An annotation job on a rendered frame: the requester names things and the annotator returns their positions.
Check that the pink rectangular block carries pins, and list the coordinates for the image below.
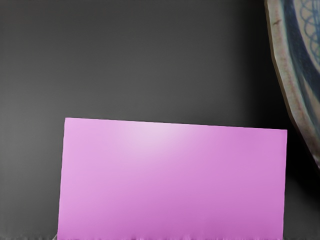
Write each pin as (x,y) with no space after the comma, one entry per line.
(172,180)

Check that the blue patterned ceramic plate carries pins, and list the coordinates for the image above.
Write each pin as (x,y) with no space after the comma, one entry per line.
(297,75)

